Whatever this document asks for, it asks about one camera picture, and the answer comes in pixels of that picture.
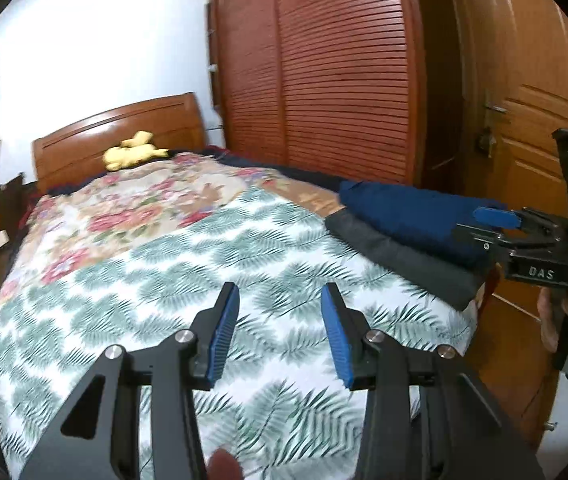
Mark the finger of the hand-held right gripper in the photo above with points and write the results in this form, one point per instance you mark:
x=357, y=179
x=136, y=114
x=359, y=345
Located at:
x=483, y=240
x=496, y=217

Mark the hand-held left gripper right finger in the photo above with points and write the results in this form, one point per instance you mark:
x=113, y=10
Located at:
x=339, y=337

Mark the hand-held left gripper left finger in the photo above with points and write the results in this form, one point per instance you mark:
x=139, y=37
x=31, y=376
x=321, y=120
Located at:
x=221, y=332

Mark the navy blue blazer jacket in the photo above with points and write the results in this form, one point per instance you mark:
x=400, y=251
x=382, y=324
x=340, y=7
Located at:
x=403, y=210

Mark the person's left hand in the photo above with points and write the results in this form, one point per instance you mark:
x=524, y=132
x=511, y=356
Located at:
x=225, y=466

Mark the dark grey folded garment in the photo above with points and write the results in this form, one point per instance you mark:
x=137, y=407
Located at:
x=413, y=265

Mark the bed with leaf-print sheet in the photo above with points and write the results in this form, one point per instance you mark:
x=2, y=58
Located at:
x=164, y=270

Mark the floral blanket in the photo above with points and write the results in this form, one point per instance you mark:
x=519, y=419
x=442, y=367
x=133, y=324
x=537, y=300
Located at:
x=139, y=210

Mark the wooden door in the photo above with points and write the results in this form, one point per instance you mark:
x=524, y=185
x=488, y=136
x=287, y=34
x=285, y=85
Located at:
x=523, y=35

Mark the yellow plush toy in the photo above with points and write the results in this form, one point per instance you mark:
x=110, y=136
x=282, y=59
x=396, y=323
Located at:
x=129, y=155

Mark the wooden louvred wardrobe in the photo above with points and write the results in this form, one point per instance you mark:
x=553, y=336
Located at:
x=339, y=60

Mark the wooden headboard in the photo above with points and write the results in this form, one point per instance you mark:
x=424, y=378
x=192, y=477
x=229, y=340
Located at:
x=89, y=135

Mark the dark wooden chair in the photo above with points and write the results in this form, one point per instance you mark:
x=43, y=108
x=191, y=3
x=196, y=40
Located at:
x=11, y=205

